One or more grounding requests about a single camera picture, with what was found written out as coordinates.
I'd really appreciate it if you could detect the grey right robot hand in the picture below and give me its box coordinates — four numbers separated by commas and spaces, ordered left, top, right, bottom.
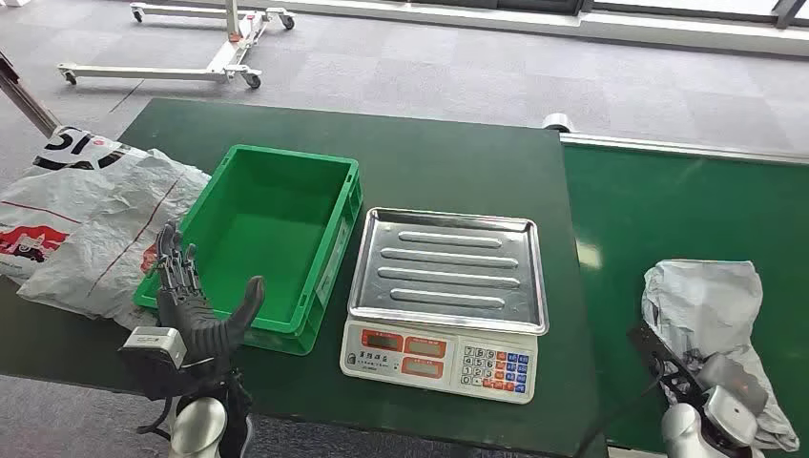
681, 352, 771, 416

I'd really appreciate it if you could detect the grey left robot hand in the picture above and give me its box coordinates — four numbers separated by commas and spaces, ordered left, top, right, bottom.
155, 220, 267, 370

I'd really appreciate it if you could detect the grey plastic package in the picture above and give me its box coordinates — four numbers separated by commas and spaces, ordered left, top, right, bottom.
641, 259, 801, 454

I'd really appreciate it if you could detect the green plastic crate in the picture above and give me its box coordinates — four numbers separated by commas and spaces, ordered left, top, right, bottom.
133, 143, 364, 357

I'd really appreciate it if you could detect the large white printed mailer bag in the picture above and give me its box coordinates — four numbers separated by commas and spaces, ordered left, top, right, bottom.
0, 125, 213, 330

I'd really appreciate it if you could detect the green conveyor belt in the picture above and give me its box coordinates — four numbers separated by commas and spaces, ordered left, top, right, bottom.
562, 143, 809, 458

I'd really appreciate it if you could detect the white scale with steel tray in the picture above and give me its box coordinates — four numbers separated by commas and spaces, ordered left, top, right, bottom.
339, 206, 550, 406

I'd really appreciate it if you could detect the metal stand leg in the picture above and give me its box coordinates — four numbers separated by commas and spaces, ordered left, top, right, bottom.
0, 50, 63, 138

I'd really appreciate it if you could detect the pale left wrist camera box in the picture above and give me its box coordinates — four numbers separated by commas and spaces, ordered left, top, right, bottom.
117, 326, 191, 401

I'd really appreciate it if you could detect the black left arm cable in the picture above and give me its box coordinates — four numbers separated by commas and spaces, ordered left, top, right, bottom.
135, 394, 179, 439

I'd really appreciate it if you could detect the aluminium conveyor side rail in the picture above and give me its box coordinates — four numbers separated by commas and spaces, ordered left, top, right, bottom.
559, 132, 809, 168

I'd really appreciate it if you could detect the white wheeled lift frame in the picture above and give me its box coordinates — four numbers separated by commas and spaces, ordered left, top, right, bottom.
56, 0, 297, 91

